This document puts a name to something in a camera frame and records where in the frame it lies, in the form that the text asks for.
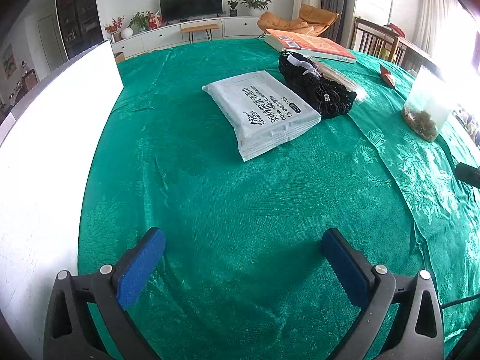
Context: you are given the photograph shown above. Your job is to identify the clear jar black lid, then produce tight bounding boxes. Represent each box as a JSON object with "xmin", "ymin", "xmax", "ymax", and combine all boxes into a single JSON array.
[{"xmin": 401, "ymin": 66, "xmax": 457, "ymax": 142}]

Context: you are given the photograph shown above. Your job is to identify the red snack packet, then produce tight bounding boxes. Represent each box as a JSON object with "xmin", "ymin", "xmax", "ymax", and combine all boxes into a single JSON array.
[{"xmin": 380, "ymin": 65, "xmax": 395, "ymax": 89}]

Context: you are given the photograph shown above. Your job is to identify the clear bag of sticks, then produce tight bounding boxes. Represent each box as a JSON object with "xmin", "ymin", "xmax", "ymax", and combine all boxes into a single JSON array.
[{"xmin": 311, "ymin": 58, "xmax": 369, "ymax": 103}]

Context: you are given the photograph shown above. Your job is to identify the black crochet fabric item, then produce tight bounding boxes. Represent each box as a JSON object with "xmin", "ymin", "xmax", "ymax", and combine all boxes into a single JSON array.
[{"xmin": 278, "ymin": 51, "xmax": 356, "ymax": 119}]

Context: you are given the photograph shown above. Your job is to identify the wooden dining chair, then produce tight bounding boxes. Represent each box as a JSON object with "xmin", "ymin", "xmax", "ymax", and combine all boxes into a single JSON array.
[{"xmin": 349, "ymin": 17, "xmax": 406, "ymax": 65}]

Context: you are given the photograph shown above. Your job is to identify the green satin tablecloth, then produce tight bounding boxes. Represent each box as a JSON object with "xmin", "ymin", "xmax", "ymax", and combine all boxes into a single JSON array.
[{"xmin": 78, "ymin": 39, "xmax": 479, "ymax": 359}]

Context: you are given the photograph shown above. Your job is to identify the white storage box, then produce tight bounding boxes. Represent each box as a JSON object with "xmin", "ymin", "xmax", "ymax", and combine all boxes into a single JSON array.
[{"xmin": 1, "ymin": 41, "xmax": 124, "ymax": 359}]

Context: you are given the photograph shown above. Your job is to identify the orange book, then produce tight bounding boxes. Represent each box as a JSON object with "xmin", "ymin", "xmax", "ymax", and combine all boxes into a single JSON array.
[{"xmin": 264, "ymin": 29, "xmax": 356, "ymax": 63}]

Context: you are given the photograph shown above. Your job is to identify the grey wipes pack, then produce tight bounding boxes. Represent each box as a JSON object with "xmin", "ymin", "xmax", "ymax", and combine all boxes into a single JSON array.
[{"xmin": 202, "ymin": 71, "xmax": 321, "ymax": 162}]

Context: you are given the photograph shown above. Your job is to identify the orange lounge chair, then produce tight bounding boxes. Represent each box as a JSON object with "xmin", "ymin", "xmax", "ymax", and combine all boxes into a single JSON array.
[{"xmin": 257, "ymin": 4, "xmax": 339, "ymax": 37}]

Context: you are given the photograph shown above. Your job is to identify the large green potted plant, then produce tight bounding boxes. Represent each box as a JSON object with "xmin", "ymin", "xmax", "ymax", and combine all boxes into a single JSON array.
[{"xmin": 240, "ymin": 0, "xmax": 272, "ymax": 16}]

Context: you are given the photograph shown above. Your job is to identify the cardboard box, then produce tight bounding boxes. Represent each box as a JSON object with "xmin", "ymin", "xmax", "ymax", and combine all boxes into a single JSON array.
[{"xmin": 115, "ymin": 52, "xmax": 125, "ymax": 63}]

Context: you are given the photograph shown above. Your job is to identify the small potted plant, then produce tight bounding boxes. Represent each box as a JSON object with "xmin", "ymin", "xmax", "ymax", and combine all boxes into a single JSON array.
[{"xmin": 227, "ymin": 0, "xmax": 239, "ymax": 17}]

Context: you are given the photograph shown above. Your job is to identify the white tv cabinet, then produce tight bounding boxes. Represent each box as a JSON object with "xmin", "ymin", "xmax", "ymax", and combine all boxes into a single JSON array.
[{"xmin": 111, "ymin": 16, "xmax": 262, "ymax": 59}]

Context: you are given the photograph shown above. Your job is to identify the red flowers white vase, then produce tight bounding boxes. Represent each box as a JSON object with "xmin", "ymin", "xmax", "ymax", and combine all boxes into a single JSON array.
[{"xmin": 104, "ymin": 16, "xmax": 134, "ymax": 42}]

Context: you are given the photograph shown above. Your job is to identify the wooden bench stool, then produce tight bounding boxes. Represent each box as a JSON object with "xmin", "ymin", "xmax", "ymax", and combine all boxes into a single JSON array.
[{"xmin": 181, "ymin": 24, "xmax": 220, "ymax": 44}]

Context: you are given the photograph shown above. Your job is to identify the green plant red flowers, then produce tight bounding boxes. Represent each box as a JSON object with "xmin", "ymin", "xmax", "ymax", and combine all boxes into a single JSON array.
[{"xmin": 128, "ymin": 10, "xmax": 163, "ymax": 33}]

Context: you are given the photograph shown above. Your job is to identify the black television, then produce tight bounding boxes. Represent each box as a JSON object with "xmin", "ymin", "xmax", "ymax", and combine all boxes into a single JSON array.
[{"xmin": 159, "ymin": 0, "xmax": 223, "ymax": 22}]

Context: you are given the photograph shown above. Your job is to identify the dark wooden bookshelf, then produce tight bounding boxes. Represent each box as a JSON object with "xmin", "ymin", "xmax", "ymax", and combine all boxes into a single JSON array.
[{"xmin": 55, "ymin": 0, "xmax": 103, "ymax": 59}]

